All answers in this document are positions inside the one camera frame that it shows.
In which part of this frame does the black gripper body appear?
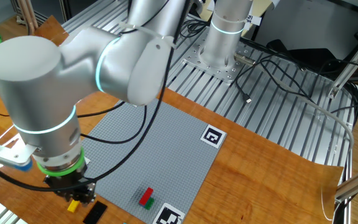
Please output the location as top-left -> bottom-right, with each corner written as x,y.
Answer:
44,164 -> 89,192

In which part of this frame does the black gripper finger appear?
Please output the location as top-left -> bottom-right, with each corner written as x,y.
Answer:
56,189 -> 79,203
75,181 -> 97,207

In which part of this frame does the yellow Lego brick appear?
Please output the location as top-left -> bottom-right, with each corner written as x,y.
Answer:
67,200 -> 81,213

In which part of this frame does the red Lego brick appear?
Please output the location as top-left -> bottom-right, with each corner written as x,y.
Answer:
139,187 -> 154,207

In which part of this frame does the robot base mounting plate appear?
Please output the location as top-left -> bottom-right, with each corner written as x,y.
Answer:
182,39 -> 248,84

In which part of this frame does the black Lego plate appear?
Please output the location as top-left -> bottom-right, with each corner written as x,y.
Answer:
82,200 -> 109,224

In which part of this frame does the grey Lego baseplate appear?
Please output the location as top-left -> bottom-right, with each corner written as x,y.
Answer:
81,98 -> 228,224

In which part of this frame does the wood pattern table mat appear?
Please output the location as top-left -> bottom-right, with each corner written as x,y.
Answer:
0,14 -> 344,224

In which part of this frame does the black equipment box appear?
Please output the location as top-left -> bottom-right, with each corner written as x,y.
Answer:
265,39 -> 351,74

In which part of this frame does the green flange ring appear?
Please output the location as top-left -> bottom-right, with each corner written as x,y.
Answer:
36,146 -> 86,177

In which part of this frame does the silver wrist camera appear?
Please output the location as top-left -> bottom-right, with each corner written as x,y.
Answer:
0,142 -> 39,172

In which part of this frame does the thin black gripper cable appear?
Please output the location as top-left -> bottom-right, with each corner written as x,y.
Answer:
79,101 -> 149,144

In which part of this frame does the wooden post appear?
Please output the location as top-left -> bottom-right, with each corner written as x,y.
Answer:
17,0 -> 40,35

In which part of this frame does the black USB cable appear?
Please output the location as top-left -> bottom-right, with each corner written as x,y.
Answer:
234,58 -> 315,104

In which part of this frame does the coiled black cable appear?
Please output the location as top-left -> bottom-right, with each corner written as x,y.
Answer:
178,19 -> 213,39

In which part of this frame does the grey cable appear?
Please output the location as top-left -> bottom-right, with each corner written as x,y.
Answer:
258,58 -> 356,153

